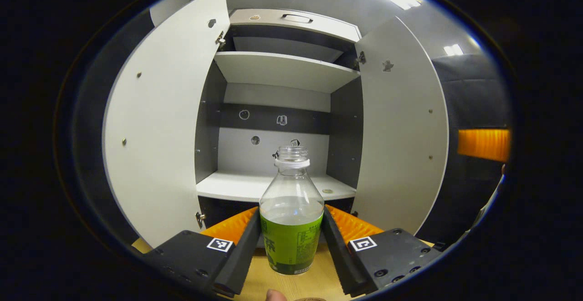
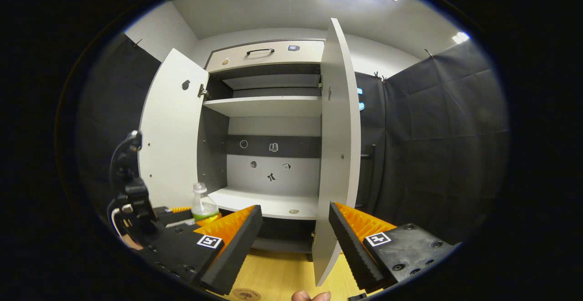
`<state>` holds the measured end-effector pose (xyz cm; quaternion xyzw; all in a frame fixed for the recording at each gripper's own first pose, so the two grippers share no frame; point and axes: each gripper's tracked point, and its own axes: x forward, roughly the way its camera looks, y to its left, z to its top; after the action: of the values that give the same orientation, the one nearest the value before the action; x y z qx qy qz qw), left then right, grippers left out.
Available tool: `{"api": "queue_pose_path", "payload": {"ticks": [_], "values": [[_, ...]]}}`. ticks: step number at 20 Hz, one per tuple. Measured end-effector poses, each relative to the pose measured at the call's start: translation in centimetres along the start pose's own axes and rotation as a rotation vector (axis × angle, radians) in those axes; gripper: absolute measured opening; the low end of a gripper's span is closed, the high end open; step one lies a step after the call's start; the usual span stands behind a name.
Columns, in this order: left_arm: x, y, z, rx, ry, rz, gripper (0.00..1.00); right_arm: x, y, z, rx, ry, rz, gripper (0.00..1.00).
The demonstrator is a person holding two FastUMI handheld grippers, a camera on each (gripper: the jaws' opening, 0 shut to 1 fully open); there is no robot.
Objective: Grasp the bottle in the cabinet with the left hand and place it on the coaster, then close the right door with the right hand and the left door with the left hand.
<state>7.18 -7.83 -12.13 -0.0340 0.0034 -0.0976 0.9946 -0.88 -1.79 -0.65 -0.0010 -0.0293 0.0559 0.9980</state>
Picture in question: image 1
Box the short grey cabinet shelf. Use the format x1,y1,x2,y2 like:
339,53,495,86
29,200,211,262
233,36,344,63

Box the beige cabinet drawer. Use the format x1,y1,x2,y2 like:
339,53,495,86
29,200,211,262
229,9,363,43

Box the white and grey cabinet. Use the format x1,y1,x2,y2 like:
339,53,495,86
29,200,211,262
195,9,365,229

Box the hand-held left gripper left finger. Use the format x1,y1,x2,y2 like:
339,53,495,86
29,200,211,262
141,206,262,298

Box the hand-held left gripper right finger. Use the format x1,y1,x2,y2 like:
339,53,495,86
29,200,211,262
321,204,443,298

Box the green label plastic bottle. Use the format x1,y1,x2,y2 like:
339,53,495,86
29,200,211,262
259,145,325,275

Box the white cabinet shelf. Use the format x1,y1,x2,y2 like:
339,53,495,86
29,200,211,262
214,51,360,93

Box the white cabinet door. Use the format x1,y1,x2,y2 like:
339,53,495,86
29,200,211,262
354,16,449,235
102,0,230,248

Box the white cabinet floor board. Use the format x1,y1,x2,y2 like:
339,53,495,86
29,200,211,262
196,170,357,203

